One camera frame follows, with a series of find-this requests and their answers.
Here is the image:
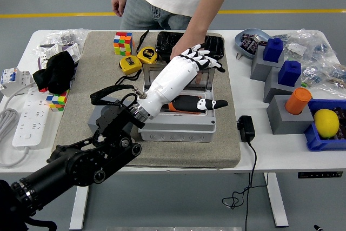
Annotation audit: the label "blue-grey dish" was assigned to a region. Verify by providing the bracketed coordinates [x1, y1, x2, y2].
[234, 27, 272, 59]

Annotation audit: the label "white table leg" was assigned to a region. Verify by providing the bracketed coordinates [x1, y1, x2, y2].
[263, 173, 289, 228]
[69, 184, 91, 230]

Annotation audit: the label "blue plastic bin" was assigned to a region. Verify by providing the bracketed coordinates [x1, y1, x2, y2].
[304, 98, 346, 152]

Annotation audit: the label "dark packets stack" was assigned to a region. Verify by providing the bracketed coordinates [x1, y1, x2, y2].
[334, 106, 346, 141]

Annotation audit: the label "person's right hand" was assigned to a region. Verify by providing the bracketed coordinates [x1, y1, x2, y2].
[111, 0, 128, 17]

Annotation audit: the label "yellow tape measure round label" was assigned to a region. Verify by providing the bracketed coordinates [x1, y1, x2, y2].
[136, 29, 159, 67]

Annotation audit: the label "grey electrical junction box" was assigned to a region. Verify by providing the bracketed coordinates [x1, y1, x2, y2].
[137, 88, 217, 143]

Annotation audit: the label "small colourful puzzle cube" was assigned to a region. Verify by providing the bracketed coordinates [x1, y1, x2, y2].
[45, 90, 70, 112]

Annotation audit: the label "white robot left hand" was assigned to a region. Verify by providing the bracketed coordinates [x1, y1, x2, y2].
[137, 44, 229, 120]

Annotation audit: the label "yellow lemon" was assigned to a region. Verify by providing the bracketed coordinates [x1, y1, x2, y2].
[313, 108, 340, 138]

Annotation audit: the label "grey-brown fabric mat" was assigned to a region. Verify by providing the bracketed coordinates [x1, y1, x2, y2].
[51, 30, 242, 169]

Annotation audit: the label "blue battery block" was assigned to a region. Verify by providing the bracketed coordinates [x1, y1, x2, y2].
[263, 37, 284, 63]
[278, 60, 302, 86]

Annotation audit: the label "white purple packaged parts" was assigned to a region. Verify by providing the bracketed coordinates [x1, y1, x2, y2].
[37, 42, 82, 70]

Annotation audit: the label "orange cylinder battery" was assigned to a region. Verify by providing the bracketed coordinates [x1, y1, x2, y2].
[284, 87, 312, 115]
[167, 95, 203, 115]

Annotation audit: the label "person's left hand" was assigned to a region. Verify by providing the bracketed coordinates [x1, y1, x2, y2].
[169, 32, 207, 84]

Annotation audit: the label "grey holder block round hole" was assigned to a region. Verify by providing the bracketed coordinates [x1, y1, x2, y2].
[88, 97, 135, 136]

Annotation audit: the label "white power strip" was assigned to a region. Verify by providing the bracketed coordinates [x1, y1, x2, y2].
[12, 87, 51, 148]

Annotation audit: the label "white circuit breaker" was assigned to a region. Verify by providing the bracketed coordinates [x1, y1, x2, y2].
[0, 66, 35, 98]

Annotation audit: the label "clear bag of small parts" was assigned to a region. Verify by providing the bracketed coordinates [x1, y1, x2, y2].
[272, 28, 337, 63]
[44, 28, 90, 48]
[301, 62, 346, 96]

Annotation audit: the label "black adapter cord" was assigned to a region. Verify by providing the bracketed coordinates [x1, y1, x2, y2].
[222, 140, 270, 231]

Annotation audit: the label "black plastic tray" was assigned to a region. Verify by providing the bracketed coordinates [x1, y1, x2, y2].
[155, 31, 225, 62]

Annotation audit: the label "yellow tape measure square label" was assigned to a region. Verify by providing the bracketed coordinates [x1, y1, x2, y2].
[115, 55, 143, 87]

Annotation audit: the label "black cloth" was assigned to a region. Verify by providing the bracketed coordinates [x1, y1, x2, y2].
[32, 51, 78, 94]

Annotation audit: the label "large colourful puzzle cube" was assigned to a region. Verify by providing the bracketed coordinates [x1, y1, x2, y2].
[113, 31, 135, 56]

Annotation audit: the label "black desk control panel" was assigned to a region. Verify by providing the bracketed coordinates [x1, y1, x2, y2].
[297, 171, 343, 179]

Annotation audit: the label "brown silver small item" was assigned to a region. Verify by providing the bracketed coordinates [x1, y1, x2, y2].
[253, 34, 268, 45]

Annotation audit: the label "black power adapter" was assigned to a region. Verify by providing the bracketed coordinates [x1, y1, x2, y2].
[236, 115, 256, 143]

